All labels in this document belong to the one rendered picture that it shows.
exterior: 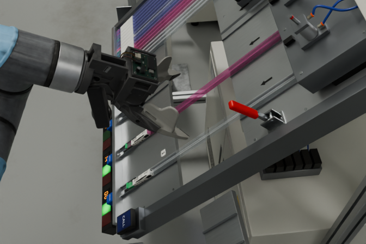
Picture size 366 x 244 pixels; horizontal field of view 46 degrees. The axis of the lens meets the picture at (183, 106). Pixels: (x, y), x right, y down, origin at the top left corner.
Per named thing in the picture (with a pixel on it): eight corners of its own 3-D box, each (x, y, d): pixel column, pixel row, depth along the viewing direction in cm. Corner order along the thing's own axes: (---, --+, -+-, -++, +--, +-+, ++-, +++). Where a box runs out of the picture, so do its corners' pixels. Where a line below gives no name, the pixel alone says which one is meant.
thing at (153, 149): (132, 226, 100) (120, 224, 98) (125, 32, 140) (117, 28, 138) (188, 193, 90) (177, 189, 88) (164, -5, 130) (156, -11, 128)
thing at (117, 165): (137, 231, 102) (111, 224, 98) (129, 38, 143) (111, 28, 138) (140, 229, 101) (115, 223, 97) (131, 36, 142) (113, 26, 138)
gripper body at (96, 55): (163, 87, 69) (90, 68, 64) (141, 118, 75) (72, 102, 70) (159, 54, 74) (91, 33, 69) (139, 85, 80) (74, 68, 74)
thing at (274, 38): (129, 150, 108) (124, 148, 107) (129, 145, 109) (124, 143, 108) (297, 27, 81) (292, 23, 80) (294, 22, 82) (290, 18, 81)
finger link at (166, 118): (194, 132, 69) (150, 95, 69) (177, 151, 73) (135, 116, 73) (202, 121, 72) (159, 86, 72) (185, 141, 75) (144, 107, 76)
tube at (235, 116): (130, 190, 101) (127, 188, 100) (130, 184, 102) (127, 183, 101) (313, 69, 74) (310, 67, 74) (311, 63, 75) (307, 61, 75)
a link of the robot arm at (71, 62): (44, 97, 68) (49, 60, 73) (73, 103, 70) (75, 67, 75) (58, 66, 63) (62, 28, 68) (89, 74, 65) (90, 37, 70)
